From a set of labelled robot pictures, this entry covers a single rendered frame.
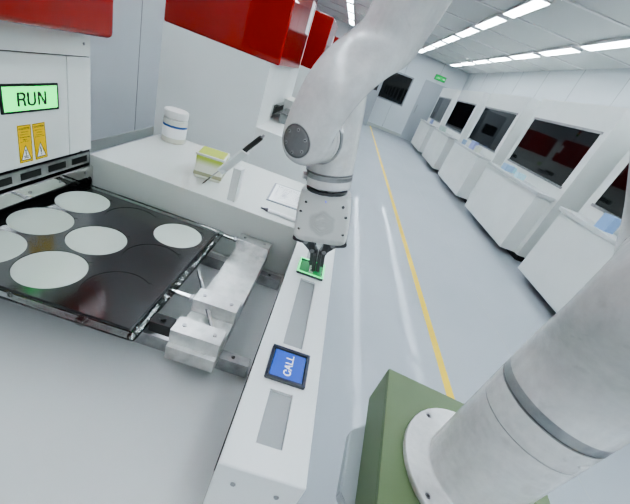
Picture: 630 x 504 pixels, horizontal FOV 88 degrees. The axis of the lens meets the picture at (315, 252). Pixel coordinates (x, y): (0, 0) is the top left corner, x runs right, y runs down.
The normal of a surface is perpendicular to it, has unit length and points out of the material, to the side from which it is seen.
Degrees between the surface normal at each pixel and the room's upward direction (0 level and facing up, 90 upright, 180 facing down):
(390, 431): 2
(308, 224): 90
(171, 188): 90
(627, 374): 128
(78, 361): 0
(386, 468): 2
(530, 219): 90
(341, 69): 59
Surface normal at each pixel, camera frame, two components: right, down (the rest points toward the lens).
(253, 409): 0.33, -0.82
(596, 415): -0.59, 0.39
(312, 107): -0.45, 0.30
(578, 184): -0.11, 0.47
